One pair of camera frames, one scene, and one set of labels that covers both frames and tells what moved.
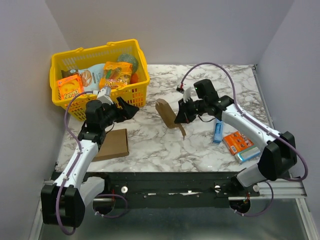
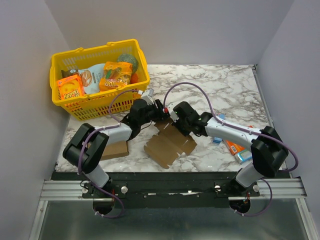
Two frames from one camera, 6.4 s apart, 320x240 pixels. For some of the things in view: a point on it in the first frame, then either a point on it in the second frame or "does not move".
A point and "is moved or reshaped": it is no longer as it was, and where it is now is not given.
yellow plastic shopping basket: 133,93 does not move
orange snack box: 70,87 does not move
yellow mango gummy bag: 116,74 does not move
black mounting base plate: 172,189 does not move
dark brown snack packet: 65,74 does not move
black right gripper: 187,109 to 179,122
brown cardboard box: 166,112 is moved or reshaped
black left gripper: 127,112 to 160,115
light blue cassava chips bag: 91,77 does not move
